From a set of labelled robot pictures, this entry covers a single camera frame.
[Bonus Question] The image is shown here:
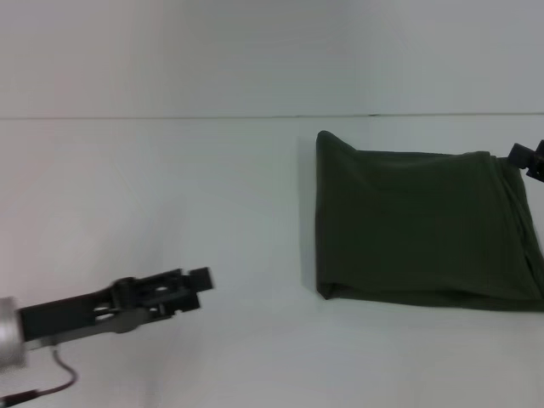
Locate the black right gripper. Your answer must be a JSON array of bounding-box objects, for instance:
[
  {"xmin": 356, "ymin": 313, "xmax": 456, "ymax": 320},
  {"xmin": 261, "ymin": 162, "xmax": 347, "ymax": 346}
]
[{"xmin": 507, "ymin": 138, "xmax": 544, "ymax": 184}]

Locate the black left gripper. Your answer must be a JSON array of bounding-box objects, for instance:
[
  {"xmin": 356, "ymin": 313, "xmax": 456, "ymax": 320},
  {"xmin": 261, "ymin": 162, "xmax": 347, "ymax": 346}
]
[{"xmin": 18, "ymin": 265, "xmax": 217, "ymax": 353}]

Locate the dark green shirt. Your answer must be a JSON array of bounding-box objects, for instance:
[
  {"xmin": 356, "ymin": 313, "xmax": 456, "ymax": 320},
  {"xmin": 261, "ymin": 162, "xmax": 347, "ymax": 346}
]
[{"xmin": 314, "ymin": 129, "xmax": 544, "ymax": 314}]

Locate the reddish left gripper cable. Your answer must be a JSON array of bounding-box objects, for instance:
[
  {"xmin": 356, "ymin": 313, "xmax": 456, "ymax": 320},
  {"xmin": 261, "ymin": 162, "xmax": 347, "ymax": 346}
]
[{"xmin": 0, "ymin": 345, "xmax": 81, "ymax": 404}]

